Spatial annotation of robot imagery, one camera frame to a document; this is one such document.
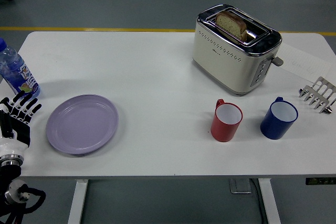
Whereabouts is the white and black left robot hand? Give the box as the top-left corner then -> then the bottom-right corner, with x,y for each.
0,91 -> 43,156

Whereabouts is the purple plate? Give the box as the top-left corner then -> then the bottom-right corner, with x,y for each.
45,94 -> 119,156

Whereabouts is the clear plastic drink bottle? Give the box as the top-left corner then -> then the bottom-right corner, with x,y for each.
0,37 -> 41,100

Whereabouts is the red mug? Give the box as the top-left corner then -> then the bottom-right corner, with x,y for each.
210,99 -> 244,143

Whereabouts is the grey floor socket box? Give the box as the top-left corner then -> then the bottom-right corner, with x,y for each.
229,178 -> 253,195

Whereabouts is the cream and chrome toaster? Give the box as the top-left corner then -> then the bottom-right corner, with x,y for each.
192,4 -> 284,97

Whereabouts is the brown bread slice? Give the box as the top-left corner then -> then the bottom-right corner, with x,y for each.
215,11 -> 248,43

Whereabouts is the blue mug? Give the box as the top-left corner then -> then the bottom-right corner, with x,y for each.
260,97 -> 299,140

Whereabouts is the white paper sheet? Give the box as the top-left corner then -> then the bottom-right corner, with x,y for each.
276,42 -> 331,82

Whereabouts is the silver metal toast rack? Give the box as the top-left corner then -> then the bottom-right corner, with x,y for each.
298,76 -> 336,114

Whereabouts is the black table control panel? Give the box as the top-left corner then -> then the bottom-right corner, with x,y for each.
305,177 -> 336,186

